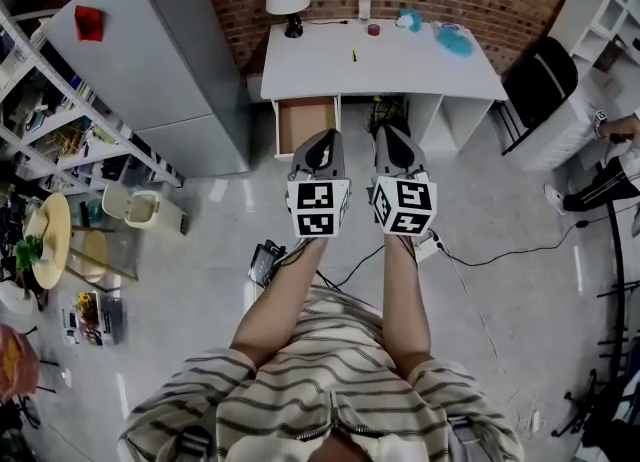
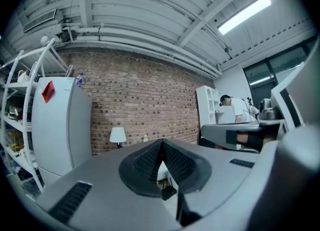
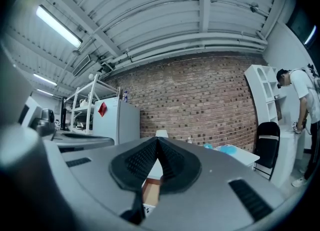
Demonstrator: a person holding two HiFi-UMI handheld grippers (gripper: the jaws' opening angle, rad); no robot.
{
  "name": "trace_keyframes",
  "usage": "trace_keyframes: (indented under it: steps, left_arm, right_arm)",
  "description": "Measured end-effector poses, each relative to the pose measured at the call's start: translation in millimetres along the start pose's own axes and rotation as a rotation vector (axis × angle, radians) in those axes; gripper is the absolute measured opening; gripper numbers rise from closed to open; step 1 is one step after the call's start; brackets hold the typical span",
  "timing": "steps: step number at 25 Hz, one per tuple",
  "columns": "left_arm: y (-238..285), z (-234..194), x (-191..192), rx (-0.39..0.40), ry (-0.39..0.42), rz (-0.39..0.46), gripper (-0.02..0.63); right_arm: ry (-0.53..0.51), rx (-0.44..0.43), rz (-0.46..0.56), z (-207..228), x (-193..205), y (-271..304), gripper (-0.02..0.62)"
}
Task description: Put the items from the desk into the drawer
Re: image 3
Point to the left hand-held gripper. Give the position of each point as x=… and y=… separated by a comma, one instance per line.
x=37, y=120

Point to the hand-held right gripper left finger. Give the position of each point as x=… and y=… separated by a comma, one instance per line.
x=97, y=175

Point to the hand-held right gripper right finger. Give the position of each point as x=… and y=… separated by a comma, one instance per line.
x=215, y=175

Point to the light blue round item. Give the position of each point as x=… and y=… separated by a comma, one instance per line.
x=228, y=149

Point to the small light blue item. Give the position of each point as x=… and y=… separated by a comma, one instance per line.
x=207, y=146

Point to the white table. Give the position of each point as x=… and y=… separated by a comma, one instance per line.
x=243, y=158

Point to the red diamond paper decoration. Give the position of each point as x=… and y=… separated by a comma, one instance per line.
x=102, y=109

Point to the white refrigerator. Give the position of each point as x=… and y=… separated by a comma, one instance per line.
x=125, y=122

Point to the white metal storage rack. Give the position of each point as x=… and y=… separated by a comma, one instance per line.
x=91, y=92

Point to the brown cardboard box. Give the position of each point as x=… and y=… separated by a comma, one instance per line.
x=150, y=191

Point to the clear bottle with blue label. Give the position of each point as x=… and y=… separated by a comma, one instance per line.
x=125, y=96

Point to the black folding chair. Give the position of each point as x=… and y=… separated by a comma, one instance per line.
x=267, y=147

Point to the short ceiling tube light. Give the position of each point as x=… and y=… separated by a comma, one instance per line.
x=45, y=92
x=45, y=79

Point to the white globe lamp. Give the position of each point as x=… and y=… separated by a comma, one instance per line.
x=91, y=76

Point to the white lamp shade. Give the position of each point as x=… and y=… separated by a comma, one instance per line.
x=161, y=133

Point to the ceiling air vent unit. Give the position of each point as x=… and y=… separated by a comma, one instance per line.
x=81, y=65

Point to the white counter block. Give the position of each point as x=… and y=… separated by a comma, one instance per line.
x=287, y=155

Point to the white arched shelf cabinet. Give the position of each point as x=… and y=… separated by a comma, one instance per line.
x=265, y=92

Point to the long ceiling tube light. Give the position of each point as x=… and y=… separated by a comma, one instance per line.
x=58, y=25

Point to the white ceiling pipe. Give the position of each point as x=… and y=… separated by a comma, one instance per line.
x=195, y=46

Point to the ceiling light by dark wall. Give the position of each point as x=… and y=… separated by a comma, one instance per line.
x=310, y=35

